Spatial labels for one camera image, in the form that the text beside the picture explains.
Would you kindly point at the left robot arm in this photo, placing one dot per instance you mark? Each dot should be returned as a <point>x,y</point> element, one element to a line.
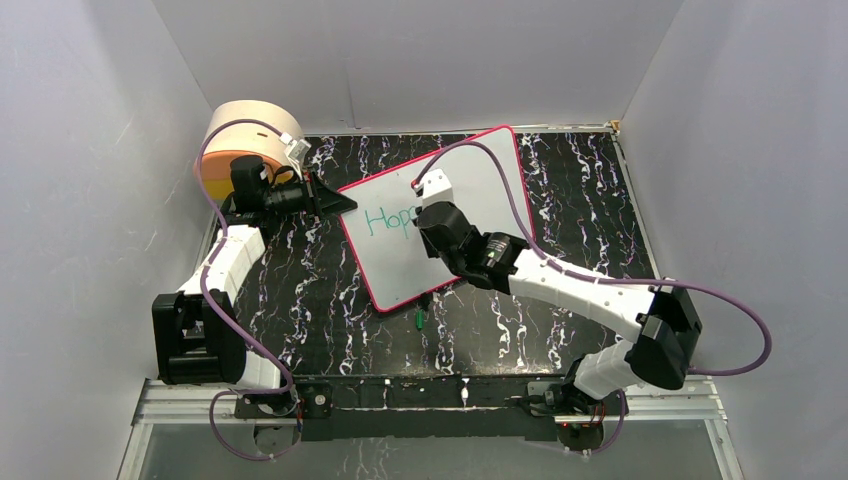
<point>198,339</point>

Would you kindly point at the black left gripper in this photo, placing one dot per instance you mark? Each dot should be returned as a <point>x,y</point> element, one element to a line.
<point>327,202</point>

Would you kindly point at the pink framed whiteboard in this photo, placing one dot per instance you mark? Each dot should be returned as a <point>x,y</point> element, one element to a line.
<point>488,186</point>

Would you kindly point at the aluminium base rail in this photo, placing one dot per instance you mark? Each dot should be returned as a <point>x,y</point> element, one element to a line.
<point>444,427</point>

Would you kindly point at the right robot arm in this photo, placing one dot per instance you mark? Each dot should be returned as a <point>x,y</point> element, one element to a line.
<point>658,326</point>

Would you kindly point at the beige cylindrical drawer box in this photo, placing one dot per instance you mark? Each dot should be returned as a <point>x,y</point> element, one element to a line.
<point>266,130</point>

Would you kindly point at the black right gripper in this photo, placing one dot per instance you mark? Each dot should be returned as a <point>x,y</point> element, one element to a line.
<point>431,252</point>

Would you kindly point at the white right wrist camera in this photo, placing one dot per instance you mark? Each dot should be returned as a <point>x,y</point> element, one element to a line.
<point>433,187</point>

